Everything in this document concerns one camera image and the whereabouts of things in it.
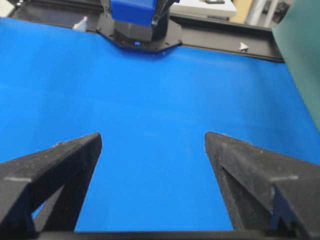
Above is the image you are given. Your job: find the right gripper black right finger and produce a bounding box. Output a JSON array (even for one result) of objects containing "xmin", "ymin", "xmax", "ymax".
[{"xmin": 204, "ymin": 131, "xmax": 320, "ymax": 238}]

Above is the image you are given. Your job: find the white box in background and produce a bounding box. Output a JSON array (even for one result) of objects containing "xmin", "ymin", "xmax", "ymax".
[{"xmin": 169, "ymin": 0, "xmax": 237, "ymax": 18}]

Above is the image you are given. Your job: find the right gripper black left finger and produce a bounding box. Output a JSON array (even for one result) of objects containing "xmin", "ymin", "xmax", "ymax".
[{"xmin": 0, "ymin": 132, "xmax": 102, "ymax": 234}]

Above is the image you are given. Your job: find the green backdrop cloth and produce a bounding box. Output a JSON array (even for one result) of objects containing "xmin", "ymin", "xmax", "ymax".
[{"xmin": 271, "ymin": 0, "xmax": 320, "ymax": 106}]

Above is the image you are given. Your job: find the blue table mat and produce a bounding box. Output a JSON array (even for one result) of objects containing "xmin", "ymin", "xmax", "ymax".
[{"xmin": 0, "ymin": 18, "xmax": 320, "ymax": 232}]

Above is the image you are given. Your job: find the black table frame rail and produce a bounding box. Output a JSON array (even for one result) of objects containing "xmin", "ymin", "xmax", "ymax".
[{"xmin": 8, "ymin": 0, "xmax": 284, "ymax": 63}]

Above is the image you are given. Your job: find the left arm base blue black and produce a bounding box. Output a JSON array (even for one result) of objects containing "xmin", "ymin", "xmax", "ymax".
[{"xmin": 97, "ymin": 0, "xmax": 182, "ymax": 53}]

